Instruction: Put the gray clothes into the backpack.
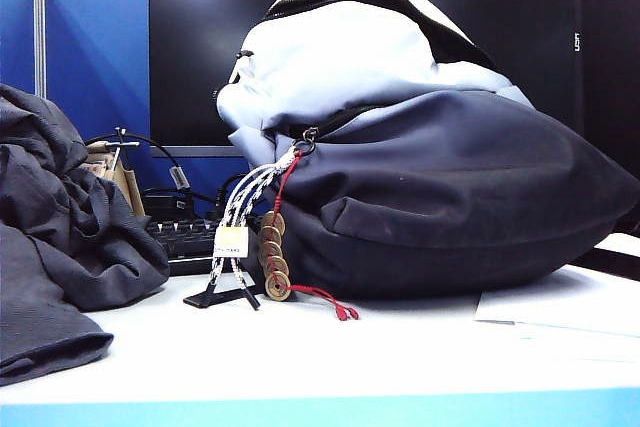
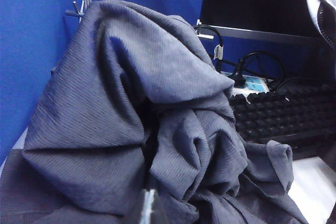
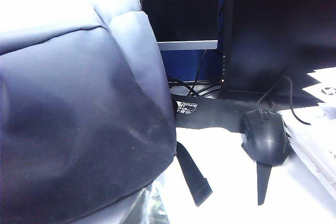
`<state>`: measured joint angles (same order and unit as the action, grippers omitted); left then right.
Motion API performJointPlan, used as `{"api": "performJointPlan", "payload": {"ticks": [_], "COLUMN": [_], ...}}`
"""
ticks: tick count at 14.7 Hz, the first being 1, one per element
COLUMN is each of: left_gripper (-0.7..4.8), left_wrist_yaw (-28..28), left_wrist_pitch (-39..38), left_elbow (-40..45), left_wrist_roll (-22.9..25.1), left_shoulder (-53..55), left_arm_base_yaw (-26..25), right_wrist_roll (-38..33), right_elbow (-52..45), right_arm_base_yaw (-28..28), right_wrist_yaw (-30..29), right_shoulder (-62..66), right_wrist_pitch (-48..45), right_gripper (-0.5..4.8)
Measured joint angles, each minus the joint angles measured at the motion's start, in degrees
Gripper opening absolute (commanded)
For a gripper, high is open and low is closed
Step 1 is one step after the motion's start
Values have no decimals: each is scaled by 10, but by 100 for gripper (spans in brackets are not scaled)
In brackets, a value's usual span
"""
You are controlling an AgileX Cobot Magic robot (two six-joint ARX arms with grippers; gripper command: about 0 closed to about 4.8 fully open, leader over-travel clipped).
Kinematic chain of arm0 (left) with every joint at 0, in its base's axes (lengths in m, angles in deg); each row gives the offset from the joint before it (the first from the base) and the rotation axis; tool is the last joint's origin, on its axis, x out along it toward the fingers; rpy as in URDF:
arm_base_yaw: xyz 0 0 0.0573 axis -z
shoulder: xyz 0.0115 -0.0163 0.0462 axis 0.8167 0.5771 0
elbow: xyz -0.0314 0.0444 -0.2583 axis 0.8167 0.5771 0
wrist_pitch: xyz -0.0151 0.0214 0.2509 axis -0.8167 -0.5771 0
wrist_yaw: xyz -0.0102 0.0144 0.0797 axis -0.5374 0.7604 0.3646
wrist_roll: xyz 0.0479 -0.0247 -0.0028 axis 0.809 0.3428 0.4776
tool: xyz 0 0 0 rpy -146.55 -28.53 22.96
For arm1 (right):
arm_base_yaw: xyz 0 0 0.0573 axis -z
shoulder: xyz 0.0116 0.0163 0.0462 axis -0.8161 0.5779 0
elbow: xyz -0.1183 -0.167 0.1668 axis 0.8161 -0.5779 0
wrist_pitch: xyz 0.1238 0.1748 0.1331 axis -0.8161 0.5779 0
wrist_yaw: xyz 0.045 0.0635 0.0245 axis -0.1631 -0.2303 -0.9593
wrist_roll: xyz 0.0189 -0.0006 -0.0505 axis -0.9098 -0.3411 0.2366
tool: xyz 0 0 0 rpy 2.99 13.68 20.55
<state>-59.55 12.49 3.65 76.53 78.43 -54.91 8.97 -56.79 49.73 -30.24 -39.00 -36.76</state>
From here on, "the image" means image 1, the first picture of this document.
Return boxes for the black monitor with white logo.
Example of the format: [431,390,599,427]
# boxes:
[572,0,640,168]

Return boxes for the brass coin charm red cord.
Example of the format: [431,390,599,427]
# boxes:
[258,151,361,323]

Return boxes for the blue partition with aluminium post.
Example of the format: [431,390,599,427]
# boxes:
[0,0,151,144]

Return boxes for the beige desk calendar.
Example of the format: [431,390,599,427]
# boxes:
[84,140,147,218]

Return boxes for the black monitor with grey bezel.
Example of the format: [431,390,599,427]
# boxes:
[148,0,575,159]

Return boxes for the white black braided lanyard tag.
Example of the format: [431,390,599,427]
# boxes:
[211,145,302,299]

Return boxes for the dark gray clothes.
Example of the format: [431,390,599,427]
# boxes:
[0,82,171,387]

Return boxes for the small metal T-shaped stand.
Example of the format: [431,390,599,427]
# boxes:
[113,126,142,154]

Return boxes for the small black device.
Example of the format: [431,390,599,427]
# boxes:
[142,187,197,221]

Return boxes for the white paper sheet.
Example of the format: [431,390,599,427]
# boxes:
[473,266,640,364]

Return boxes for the black keyboard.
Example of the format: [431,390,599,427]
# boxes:
[144,216,237,277]

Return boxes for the grey and navy backpack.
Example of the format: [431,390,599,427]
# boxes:
[182,0,640,312]

